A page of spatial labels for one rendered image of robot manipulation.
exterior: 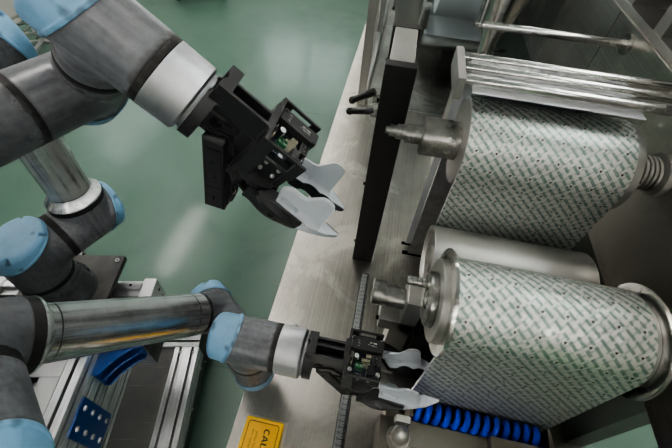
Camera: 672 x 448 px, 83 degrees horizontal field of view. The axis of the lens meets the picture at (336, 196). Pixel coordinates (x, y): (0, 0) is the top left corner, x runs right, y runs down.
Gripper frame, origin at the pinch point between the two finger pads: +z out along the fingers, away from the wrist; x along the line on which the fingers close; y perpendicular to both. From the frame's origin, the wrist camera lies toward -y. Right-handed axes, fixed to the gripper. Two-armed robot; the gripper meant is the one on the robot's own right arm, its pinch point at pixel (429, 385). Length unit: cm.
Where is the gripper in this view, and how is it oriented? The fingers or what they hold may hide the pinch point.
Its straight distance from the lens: 68.7
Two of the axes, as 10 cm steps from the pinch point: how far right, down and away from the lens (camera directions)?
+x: 1.9, -7.2, 6.7
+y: 0.6, -6.7, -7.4
